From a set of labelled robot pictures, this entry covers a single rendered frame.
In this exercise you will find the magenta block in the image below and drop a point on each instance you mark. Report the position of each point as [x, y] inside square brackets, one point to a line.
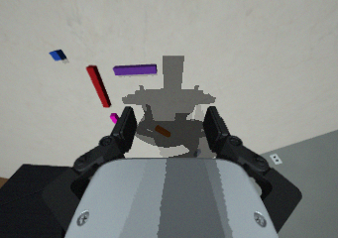
[114, 117]

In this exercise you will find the brown flat bar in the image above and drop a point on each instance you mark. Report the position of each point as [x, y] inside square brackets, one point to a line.
[162, 131]

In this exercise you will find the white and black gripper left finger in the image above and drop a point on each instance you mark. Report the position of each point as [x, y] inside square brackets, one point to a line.
[63, 195]

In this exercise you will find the purple rod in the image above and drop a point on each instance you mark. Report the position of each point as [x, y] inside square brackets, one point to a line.
[135, 69]

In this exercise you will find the small blue block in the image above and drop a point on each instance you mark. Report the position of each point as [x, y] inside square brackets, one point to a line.
[58, 55]

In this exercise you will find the red rod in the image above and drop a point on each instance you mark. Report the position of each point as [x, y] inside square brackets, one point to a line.
[98, 84]

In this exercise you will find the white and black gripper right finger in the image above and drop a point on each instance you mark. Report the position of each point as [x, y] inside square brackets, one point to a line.
[279, 196]

